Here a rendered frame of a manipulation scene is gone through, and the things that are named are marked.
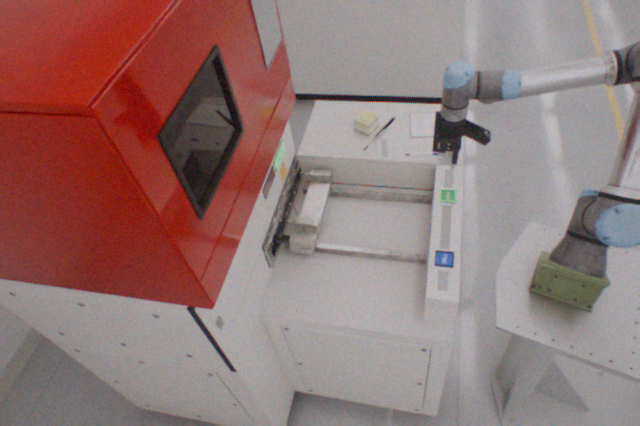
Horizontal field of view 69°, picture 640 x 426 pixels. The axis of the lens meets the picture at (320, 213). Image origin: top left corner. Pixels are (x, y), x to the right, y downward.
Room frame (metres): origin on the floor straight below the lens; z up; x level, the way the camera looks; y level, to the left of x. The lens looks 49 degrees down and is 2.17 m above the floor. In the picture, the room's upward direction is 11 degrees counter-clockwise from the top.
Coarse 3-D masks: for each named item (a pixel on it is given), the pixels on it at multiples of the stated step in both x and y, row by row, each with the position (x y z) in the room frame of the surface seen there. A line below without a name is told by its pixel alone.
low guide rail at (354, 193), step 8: (304, 192) 1.27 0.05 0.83; (336, 192) 1.22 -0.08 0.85; (344, 192) 1.21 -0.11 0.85; (352, 192) 1.20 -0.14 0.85; (360, 192) 1.19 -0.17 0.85; (368, 192) 1.19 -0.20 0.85; (376, 192) 1.18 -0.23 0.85; (384, 192) 1.17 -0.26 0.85; (392, 192) 1.16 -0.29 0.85; (384, 200) 1.15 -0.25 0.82; (392, 200) 1.15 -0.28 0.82; (400, 200) 1.13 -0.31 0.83; (408, 200) 1.12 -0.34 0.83; (416, 200) 1.11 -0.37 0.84; (424, 200) 1.10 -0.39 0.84
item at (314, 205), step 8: (312, 184) 1.26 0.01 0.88; (320, 184) 1.25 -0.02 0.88; (328, 184) 1.24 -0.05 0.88; (312, 192) 1.21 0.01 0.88; (320, 192) 1.21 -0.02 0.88; (328, 192) 1.21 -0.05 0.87; (304, 200) 1.18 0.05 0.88; (312, 200) 1.17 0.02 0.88; (320, 200) 1.17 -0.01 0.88; (304, 208) 1.14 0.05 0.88; (312, 208) 1.13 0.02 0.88; (320, 208) 1.13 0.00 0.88; (304, 216) 1.10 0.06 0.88; (312, 216) 1.09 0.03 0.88; (320, 216) 1.09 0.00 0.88; (320, 224) 1.07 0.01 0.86; (296, 232) 1.04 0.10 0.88; (312, 232) 1.02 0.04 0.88; (296, 248) 0.97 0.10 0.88; (304, 248) 0.96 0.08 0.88; (312, 248) 0.95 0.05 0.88
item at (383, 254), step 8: (288, 248) 1.01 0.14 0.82; (320, 248) 0.97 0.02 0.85; (328, 248) 0.96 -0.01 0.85; (336, 248) 0.95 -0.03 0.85; (344, 248) 0.95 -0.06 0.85; (352, 248) 0.94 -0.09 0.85; (360, 248) 0.93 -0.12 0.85; (368, 248) 0.93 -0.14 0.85; (360, 256) 0.92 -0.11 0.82; (368, 256) 0.91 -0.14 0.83; (376, 256) 0.90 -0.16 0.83; (384, 256) 0.89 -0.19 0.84; (392, 256) 0.88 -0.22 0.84; (400, 256) 0.87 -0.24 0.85; (408, 256) 0.86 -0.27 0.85; (416, 256) 0.86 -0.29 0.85; (424, 256) 0.85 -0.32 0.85
